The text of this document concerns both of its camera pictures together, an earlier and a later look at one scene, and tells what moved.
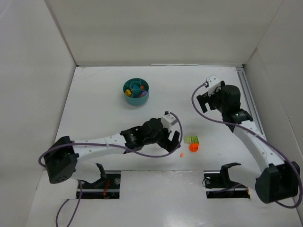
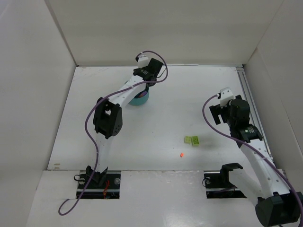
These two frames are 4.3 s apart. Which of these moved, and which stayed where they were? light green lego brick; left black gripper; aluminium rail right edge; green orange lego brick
Moved: left black gripper
Stayed: green orange lego brick; light green lego brick; aluminium rail right edge
